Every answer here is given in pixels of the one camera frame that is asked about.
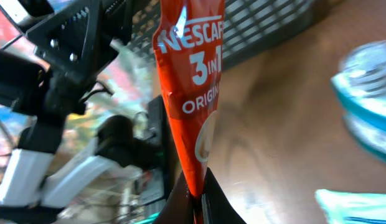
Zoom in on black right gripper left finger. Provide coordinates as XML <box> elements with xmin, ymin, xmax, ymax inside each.
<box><xmin>153</xmin><ymin>172</ymin><xmax>194</xmax><ymax>224</ymax></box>

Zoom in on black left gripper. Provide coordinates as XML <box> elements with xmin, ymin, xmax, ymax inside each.
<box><xmin>26</xmin><ymin>0</ymin><xmax>134</xmax><ymax>81</ymax></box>

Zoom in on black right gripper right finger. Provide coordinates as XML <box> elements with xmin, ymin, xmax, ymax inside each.
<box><xmin>201</xmin><ymin>167</ymin><xmax>246</xmax><ymax>224</ymax></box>

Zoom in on red snack packet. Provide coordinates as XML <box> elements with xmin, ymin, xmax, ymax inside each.
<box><xmin>152</xmin><ymin>0</ymin><xmax>225</xmax><ymax>200</ymax></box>

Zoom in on teal wet wipes pack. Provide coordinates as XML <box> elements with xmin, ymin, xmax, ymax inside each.
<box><xmin>315</xmin><ymin>189</ymin><xmax>386</xmax><ymax>224</ymax></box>

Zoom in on blue mouthwash bottle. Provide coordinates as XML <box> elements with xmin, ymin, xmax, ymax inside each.
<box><xmin>331</xmin><ymin>40</ymin><xmax>386</xmax><ymax>163</ymax></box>

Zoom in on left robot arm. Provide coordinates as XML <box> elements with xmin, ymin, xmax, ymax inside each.
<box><xmin>0</xmin><ymin>1</ymin><xmax>159</xmax><ymax>223</ymax></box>

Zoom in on grey plastic mesh basket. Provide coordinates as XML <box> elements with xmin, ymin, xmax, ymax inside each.
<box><xmin>127</xmin><ymin>0</ymin><xmax>314</xmax><ymax>69</ymax></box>

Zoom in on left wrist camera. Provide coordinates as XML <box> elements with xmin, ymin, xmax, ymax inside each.
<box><xmin>0</xmin><ymin>0</ymin><xmax>54</xmax><ymax>32</ymax></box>

